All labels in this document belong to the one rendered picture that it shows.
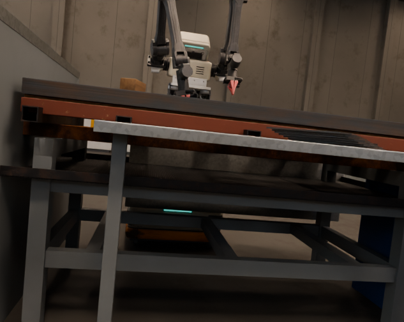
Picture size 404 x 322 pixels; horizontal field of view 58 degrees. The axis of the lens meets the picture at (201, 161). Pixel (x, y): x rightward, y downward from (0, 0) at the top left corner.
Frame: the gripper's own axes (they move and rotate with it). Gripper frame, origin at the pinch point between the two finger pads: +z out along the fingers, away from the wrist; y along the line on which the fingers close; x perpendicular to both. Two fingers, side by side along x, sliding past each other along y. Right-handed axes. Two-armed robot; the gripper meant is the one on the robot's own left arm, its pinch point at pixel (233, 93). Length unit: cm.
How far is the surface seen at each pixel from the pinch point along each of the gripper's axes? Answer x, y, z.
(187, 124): -58, -35, 55
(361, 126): -63, 30, 50
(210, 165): 20.0, -8.2, 37.4
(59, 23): 714, -289, -648
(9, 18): -73, -94, 33
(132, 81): -57, -56, 39
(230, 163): 18.5, 3.3, 35.3
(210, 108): -61, -28, 49
